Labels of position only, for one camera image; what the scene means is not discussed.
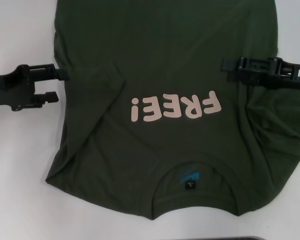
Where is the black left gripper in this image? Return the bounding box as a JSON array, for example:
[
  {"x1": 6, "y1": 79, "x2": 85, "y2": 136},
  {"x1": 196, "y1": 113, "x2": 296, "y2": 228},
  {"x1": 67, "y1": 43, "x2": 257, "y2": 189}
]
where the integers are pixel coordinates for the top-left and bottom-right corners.
[{"x1": 0, "y1": 63, "x2": 71, "y2": 114}]

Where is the dark green FREE t-shirt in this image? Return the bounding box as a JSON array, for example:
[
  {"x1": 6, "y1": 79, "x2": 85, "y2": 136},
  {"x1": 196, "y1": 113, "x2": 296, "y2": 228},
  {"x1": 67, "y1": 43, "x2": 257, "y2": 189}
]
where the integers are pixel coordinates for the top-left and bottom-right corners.
[{"x1": 45, "y1": 0, "x2": 300, "y2": 222}]

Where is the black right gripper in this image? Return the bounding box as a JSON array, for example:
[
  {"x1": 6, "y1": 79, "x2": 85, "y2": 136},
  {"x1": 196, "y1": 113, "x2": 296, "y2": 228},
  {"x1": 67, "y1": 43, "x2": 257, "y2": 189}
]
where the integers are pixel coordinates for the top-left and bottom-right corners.
[{"x1": 221, "y1": 56, "x2": 300, "y2": 91}]

